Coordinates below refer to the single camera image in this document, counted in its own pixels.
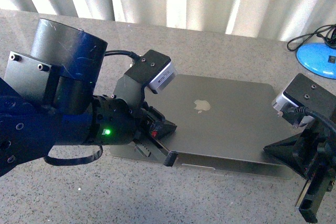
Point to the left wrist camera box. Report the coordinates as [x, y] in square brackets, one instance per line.
[153, 70]

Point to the silver laptop computer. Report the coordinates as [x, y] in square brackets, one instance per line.
[222, 124]

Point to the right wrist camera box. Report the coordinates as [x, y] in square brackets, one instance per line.
[302, 91]

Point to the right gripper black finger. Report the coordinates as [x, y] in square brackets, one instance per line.
[291, 152]

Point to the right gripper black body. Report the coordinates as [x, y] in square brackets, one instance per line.
[317, 166]

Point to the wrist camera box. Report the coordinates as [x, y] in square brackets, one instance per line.
[153, 70]
[302, 91]

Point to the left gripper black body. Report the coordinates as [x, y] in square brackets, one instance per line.
[115, 123]

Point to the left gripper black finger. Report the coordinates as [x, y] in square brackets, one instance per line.
[155, 152]
[159, 125]

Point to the blue black left robot arm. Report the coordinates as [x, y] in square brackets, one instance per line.
[47, 99]

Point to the blue desk lamp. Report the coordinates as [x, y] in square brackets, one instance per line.
[319, 58]

